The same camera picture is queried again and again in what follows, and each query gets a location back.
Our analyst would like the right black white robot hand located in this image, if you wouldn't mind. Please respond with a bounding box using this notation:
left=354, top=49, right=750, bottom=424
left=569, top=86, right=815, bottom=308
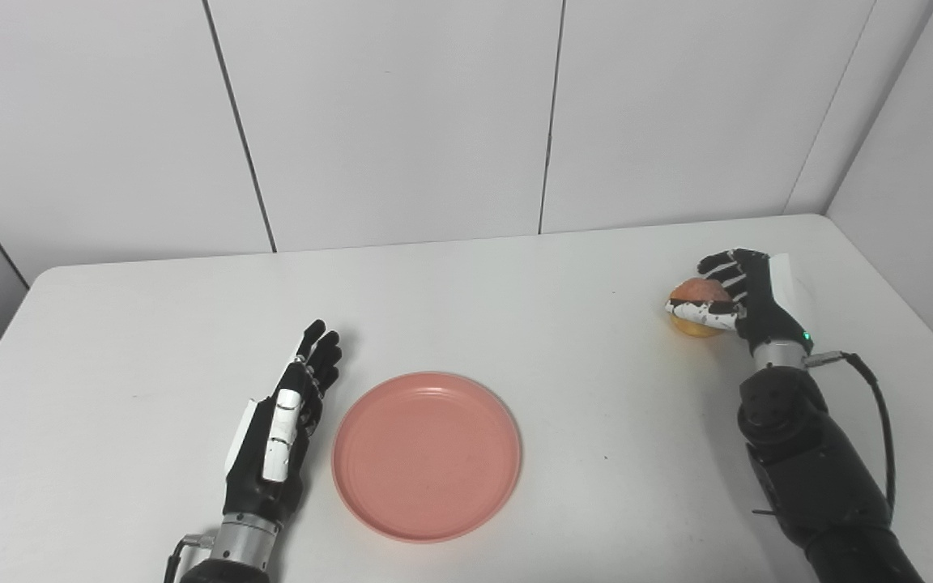
left=664, top=248, right=814, bottom=355

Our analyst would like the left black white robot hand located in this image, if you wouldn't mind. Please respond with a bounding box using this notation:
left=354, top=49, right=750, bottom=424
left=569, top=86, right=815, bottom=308
left=222, top=319, right=344, bottom=526

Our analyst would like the golden cream puff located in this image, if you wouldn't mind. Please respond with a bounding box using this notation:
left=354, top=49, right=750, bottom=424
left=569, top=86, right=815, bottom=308
left=667, top=278, right=735, bottom=339

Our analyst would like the pink round plate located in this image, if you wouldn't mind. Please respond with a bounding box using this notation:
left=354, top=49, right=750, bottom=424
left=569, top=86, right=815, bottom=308
left=331, top=371, right=523, bottom=544

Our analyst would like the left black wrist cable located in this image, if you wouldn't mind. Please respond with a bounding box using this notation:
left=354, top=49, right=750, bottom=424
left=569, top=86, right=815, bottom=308
left=164, top=532, right=218, bottom=583

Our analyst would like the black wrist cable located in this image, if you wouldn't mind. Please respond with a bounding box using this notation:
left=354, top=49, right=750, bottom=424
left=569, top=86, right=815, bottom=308
left=803, top=351, right=897, bottom=513
left=164, top=532, right=218, bottom=583

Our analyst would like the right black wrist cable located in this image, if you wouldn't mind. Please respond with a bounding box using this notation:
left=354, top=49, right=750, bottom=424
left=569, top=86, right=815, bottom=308
left=803, top=351, right=897, bottom=513

